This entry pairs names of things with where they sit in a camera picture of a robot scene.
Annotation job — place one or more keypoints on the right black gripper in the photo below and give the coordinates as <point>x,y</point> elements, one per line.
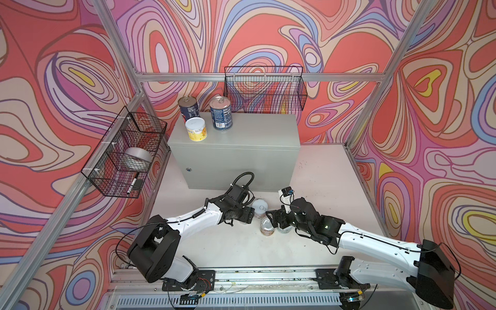
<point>281,214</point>

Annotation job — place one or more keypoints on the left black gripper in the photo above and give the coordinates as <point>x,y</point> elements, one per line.
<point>248,215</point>

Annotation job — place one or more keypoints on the small white can pull tab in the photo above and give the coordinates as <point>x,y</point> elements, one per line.
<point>260,208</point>

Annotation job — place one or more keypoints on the small yellow can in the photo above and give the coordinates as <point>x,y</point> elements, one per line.
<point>196,129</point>

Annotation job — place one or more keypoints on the tall light blue can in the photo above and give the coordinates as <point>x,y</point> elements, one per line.
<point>221,112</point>

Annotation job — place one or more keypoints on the tall dark blue can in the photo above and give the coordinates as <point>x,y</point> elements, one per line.
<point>189,107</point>

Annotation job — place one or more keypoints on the small white blue can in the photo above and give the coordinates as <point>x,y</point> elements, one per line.
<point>284,230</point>

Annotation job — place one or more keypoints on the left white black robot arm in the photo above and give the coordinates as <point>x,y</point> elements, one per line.
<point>153,251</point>

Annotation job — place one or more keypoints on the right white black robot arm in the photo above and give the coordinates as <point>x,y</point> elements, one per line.
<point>423,269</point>

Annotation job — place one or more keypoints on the small pink can silver lid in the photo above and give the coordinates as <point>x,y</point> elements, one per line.
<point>266,227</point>

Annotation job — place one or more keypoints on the grey metal cabinet box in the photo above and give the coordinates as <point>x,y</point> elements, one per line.
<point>265,144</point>

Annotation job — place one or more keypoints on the grey tape roll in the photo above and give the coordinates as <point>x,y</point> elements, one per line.
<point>137,159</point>

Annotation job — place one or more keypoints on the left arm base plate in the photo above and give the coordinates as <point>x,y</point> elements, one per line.
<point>198,281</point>

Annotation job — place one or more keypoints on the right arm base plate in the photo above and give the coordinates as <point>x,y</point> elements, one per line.
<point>331,279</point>

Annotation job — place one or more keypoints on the back black wire basket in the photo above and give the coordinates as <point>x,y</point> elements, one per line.
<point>271,89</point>

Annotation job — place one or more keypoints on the black wire basket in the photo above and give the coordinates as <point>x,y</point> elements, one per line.
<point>129,146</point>
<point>271,89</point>

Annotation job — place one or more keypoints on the left black wire basket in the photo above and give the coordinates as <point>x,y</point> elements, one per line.
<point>129,146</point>

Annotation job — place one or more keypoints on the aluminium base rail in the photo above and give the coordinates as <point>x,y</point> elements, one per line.
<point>254,288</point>

